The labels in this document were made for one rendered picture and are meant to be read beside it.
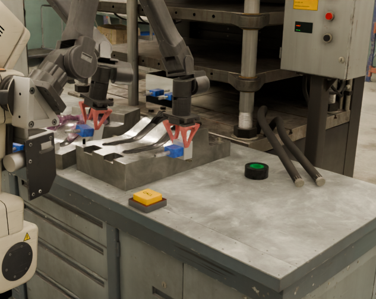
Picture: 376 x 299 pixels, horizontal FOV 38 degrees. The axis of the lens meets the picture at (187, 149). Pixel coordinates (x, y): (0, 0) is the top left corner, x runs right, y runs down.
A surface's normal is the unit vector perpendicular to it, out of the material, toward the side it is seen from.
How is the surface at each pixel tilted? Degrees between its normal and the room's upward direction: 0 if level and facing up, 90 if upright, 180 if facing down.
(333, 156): 90
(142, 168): 90
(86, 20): 73
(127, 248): 90
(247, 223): 0
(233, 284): 90
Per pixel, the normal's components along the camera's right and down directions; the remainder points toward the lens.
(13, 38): 0.86, 0.18
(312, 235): 0.02, -0.95
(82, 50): 0.76, 0.02
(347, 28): -0.70, 0.21
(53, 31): 0.65, 0.26
